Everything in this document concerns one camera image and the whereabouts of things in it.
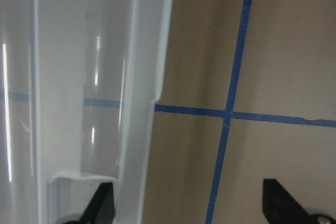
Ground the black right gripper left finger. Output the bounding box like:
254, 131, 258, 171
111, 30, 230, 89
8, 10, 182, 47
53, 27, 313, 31
78, 182, 115, 224

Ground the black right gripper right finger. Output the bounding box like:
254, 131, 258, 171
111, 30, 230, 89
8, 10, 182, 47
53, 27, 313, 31
262, 179, 312, 224

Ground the clear plastic box lid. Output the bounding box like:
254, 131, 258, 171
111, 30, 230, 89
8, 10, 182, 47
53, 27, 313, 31
1, 0, 172, 223

